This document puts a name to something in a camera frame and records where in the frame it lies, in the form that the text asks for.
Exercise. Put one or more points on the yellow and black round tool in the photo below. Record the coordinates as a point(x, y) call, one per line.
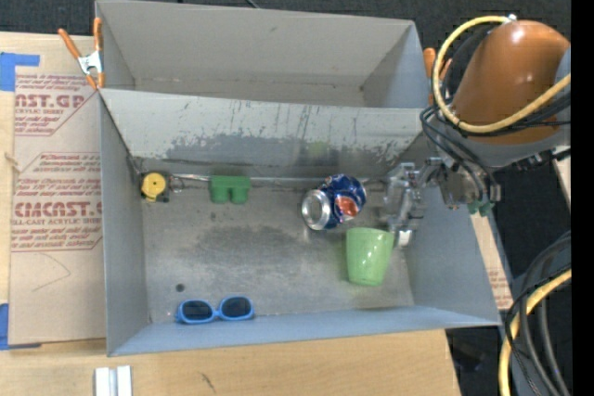
point(153, 185)

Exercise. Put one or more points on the blue sunglasses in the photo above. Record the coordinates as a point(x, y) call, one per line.
point(213, 310)

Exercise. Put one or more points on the crushed blue drink can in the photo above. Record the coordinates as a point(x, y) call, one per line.
point(341, 199)

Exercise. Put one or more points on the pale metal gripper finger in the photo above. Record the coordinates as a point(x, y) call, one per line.
point(393, 199)
point(410, 218)

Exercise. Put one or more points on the green toy brick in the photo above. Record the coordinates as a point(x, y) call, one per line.
point(229, 189)

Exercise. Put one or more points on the grey metal bin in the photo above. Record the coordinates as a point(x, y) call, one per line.
point(260, 255)

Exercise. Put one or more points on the green plastic cup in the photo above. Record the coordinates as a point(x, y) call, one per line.
point(369, 257)

